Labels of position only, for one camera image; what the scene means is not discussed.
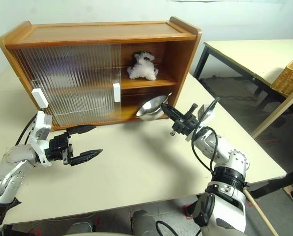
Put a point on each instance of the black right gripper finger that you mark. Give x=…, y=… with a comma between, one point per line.
x=173, y=110
x=173, y=116

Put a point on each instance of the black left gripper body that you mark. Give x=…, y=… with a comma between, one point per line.
x=58, y=148

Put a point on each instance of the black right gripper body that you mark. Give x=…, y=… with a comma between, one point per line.
x=185, y=125

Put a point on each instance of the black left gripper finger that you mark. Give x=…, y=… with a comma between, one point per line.
x=81, y=129
x=86, y=157

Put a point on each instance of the silver metal bowl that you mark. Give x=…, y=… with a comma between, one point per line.
x=149, y=110

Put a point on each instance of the white fluffy plush toy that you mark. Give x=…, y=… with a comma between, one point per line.
x=142, y=68

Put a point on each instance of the ribbed clear sliding door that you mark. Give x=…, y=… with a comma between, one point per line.
x=28, y=66
x=115, y=61

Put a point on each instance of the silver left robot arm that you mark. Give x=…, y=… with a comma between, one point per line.
x=4, y=177

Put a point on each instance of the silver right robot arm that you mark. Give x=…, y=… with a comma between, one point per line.
x=227, y=157

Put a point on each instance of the wooden cabinet shelf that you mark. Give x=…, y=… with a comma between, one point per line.
x=149, y=83

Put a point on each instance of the wooden cabinet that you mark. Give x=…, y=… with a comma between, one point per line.
x=99, y=30

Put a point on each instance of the grey rounded shape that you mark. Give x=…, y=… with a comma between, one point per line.
x=79, y=229
x=145, y=223

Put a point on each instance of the light wooden slat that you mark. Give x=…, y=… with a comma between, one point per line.
x=276, y=113

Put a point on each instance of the black table base bar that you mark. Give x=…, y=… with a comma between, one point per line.
x=279, y=182

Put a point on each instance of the round wooden stick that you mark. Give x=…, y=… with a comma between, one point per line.
x=259, y=209

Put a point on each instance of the woven wicker basket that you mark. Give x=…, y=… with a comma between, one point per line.
x=289, y=78

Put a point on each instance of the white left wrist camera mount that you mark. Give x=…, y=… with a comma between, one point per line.
x=42, y=127

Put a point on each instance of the cream table with black frame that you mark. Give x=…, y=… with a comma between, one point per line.
x=247, y=54

